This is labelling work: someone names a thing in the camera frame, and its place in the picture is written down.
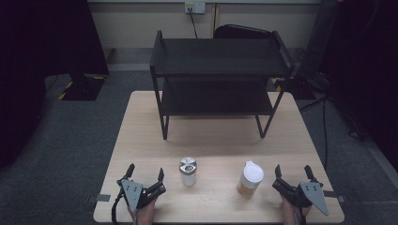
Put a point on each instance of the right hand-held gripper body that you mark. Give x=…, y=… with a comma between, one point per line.
x=313, y=192

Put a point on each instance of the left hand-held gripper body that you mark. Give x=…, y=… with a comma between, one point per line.
x=133, y=192

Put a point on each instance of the glass jar with silver lid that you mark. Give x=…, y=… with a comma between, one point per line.
x=188, y=175

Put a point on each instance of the glass jar with white lid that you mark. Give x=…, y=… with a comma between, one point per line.
x=251, y=178

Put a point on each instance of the black metal shelf rack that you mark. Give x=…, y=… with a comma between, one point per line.
x=219, y=53

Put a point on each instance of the person's left hand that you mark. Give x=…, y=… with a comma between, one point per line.
x=145, y=215

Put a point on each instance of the person's right hand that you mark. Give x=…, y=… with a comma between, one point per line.
x=291, y=214

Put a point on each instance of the black stand base with striped tape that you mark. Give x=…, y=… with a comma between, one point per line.
x=83, y=89

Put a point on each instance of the black curtain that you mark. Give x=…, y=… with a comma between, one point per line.
x=369, y=62
x=31, y=47

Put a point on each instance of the black chair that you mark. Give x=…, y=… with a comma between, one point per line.
x=241, y=32

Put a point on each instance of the white wall socket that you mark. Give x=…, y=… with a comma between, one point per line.
x=195, y=7

